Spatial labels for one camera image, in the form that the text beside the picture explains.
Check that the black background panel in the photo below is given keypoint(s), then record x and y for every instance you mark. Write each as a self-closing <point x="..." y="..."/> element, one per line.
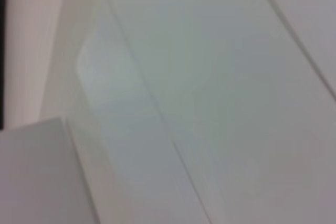
<point x="2" y="51"/>

